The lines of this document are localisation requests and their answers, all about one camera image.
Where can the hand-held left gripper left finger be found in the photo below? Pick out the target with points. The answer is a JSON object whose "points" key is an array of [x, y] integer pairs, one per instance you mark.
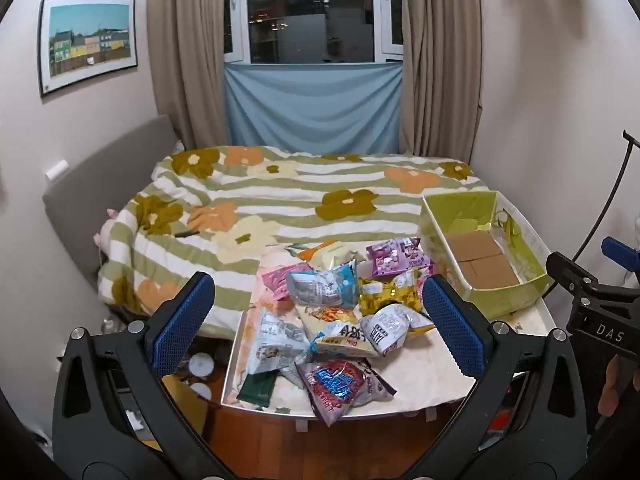
{"points": [[182, 325]]}

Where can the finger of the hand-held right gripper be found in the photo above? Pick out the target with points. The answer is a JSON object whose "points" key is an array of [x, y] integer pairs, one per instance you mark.
{"points": [[622, 252], [570, 272]]}

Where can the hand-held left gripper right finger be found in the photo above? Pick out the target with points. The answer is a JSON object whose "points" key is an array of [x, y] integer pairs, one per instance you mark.
{"points": [[455, 330]]}

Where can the green cardboard box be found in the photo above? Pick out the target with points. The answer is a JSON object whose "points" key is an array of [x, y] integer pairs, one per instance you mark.
{"points": [[480, 260]]}

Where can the yellow foil snack packet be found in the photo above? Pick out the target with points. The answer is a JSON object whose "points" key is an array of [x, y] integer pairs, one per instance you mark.
{"points": [[385, 295]]}

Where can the person's right hand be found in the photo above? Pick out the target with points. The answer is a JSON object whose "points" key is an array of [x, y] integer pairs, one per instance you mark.
{"points": [[616, 385]]}

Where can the white round container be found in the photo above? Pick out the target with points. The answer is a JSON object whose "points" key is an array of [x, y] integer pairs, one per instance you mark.
{"points": [[201, 364], [202, 391]]}

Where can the white marbled table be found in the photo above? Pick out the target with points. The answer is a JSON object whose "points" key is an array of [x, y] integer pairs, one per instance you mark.
{"points": [[430, 375]]}

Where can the silver snack packet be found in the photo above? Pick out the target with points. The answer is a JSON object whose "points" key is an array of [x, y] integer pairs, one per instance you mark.
{"points": [[390, 327]]}

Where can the large pale blue snack packet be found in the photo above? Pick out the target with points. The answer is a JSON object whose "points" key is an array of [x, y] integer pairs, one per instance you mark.
{"points": [[272, 342]]}

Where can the dark green snack packet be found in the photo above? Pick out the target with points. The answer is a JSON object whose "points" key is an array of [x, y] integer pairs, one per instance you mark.
{"points": [[257, 387]]}

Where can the pink and white snack packet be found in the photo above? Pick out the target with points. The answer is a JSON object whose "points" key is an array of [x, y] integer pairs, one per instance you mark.
{"points": [[277, 280]]}

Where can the yellow and white snack packet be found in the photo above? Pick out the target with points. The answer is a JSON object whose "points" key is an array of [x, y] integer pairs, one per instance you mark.
{"points": [[340, 341]]}

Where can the pink plush toy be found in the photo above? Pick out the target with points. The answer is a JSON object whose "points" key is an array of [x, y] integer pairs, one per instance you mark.
{"points": [[104, 232]]}

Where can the orange and cream snack packet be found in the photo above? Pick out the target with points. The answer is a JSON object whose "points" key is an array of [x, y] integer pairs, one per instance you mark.
{"points": [[325, 316]]}

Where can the purple foil snack packet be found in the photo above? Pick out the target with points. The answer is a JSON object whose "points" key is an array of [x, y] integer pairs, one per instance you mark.
{"points": [[335, 385]]}

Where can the blue and white snack packet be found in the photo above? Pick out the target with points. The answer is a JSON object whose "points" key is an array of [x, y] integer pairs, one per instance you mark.
{"points": [[320, 285]]}

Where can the grey bed headboard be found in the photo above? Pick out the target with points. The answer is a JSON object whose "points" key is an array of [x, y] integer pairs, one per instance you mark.
{"points": [[100, 175]]}

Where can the floral striped blanket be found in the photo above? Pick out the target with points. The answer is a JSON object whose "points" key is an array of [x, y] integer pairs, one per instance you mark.
{"points": [[300, 185]]}

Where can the beige curtain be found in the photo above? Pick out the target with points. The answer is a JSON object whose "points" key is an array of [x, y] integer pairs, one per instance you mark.
{"points": [[185, 60], [440, 60]]}

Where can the blue cloth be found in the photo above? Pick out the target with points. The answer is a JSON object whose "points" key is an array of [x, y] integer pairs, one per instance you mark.
{"points": [[315, 105]]}

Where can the window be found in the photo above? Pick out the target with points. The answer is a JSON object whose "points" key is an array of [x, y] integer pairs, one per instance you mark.
{"points": [[310, 25]]}

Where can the white wall switch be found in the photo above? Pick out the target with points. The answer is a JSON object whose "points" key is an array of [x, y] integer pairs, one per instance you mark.
{"points": [[56, 169]]}

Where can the framed wall poster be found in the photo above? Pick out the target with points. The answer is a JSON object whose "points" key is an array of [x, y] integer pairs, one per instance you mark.
{"points": [[85, 45]]}

